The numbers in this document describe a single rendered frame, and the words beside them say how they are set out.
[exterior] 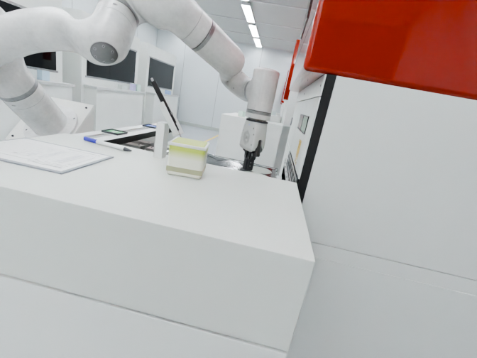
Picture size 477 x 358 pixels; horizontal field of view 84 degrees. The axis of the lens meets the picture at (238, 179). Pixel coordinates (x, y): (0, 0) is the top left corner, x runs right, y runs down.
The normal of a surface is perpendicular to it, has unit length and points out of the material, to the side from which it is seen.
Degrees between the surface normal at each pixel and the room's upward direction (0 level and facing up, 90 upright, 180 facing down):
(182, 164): 90
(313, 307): 90
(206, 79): 90
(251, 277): 90
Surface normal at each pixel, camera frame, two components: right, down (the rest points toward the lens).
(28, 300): -0.15, 0.26
